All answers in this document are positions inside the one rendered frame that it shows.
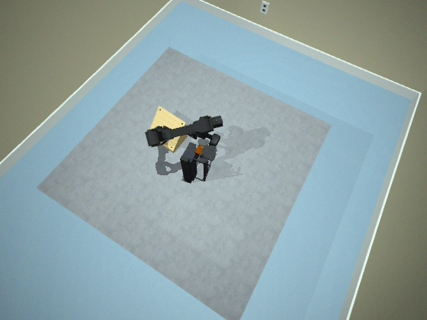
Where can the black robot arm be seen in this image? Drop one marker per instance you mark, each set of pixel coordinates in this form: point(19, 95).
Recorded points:
point(160, 134)

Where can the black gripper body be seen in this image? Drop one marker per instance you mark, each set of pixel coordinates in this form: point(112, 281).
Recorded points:
point(214, 139)

